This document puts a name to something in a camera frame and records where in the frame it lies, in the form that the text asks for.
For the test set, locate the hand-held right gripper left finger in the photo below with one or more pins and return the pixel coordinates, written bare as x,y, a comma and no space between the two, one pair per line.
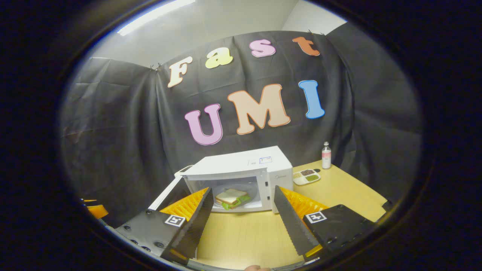
194,227

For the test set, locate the small clear bottle pink label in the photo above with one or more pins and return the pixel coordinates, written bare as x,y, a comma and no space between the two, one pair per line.
326,156

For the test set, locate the white microwave oven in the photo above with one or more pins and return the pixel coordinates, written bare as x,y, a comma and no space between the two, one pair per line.
233,162

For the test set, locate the black table clip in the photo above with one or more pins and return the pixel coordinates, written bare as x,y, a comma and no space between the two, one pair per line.
388,205

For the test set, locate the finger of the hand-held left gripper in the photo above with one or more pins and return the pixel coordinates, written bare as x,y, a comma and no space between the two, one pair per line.
89,200
98,211

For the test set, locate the white divided dish with beans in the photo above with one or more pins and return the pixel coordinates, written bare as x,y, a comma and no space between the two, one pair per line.
306,177

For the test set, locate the sandwich with green lettuce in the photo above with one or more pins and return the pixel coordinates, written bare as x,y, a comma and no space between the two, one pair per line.
231,197

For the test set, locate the white device with dark screen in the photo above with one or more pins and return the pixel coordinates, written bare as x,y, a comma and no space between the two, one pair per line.
184,169

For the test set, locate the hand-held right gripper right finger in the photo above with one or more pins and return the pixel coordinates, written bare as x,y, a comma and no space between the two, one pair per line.
292,226

